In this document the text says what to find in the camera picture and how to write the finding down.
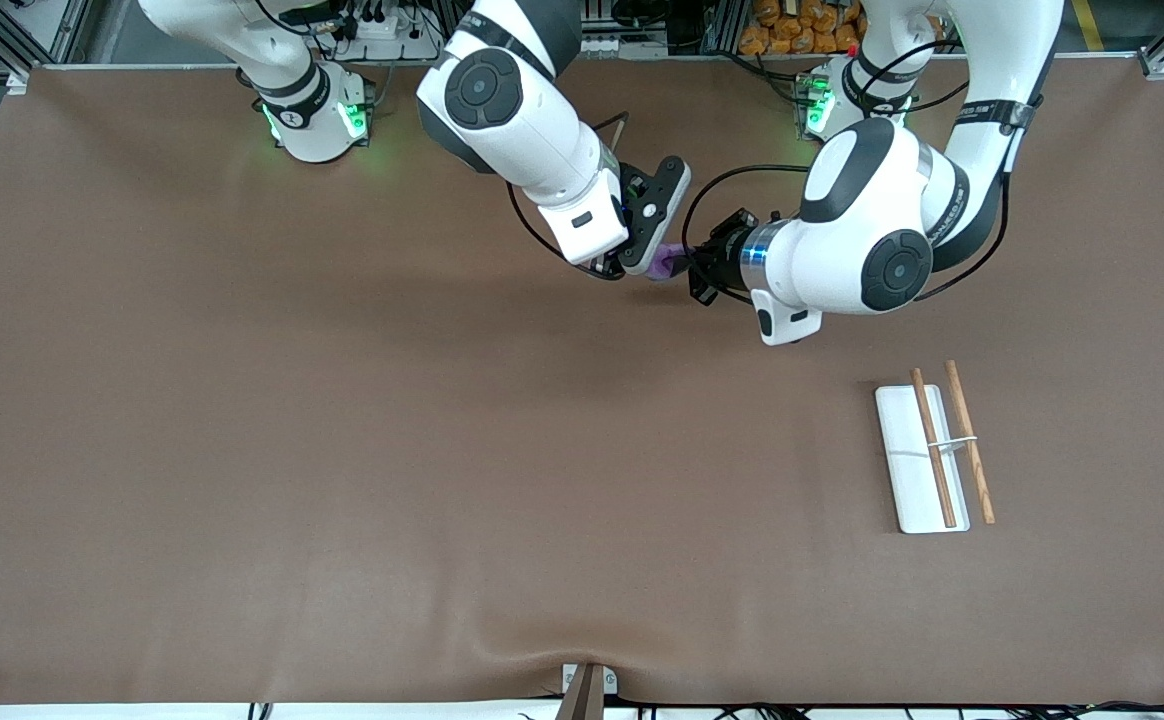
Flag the purple towel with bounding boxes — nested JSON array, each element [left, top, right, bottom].
[[647, 243, 689, 283]]

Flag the white towel rack wooden rods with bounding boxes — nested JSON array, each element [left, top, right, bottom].
[[874, 360, 997, 536]]

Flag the long white power strip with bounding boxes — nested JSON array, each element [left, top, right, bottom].
[[582, 35, 668, 58]]

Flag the pile of orange bags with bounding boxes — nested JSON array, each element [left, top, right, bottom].
[[740, 0, 868, 56]]

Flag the white power strip with plugs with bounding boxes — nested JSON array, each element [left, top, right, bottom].
[[342, 12, 441, 61]]

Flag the brown table cover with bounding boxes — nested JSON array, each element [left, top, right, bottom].
[[0, 55, 1164, 706]]

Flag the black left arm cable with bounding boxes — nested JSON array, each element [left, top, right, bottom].
[[690, 40, 1011, 304]]

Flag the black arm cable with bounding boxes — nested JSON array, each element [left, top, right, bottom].
[[507, 112, 633, 283], [690, 40, 1011, 304]]

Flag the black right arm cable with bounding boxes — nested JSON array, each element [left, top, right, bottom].
[[507, 112, 633, 283]]

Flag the white metal bracket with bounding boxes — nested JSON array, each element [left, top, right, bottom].
[[562, 663, 618, 696]]

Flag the brown post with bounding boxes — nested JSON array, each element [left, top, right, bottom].
[[555, 665, 606, 720]]

